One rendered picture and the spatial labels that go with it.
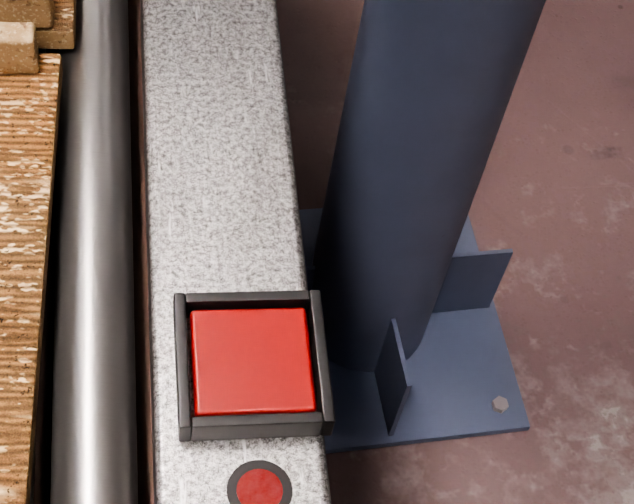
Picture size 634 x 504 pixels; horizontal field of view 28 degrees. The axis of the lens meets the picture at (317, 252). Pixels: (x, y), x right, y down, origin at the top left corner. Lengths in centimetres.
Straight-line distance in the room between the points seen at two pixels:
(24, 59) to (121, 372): 19
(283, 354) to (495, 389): 110
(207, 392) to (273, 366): 4
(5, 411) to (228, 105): 24
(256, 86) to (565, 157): 127
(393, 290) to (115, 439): 92
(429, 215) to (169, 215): 73
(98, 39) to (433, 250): 77
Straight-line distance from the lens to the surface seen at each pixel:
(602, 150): 202
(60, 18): 76
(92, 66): 75
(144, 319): 70
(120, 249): 68
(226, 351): 63
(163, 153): 72
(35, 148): 70
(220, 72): 76
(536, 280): 184
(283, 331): 64
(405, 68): 122
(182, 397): 62
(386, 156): 132
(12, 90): 72
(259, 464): 62
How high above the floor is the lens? 148
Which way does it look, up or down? 56 degrees down
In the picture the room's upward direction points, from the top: 11 degrees clockwise
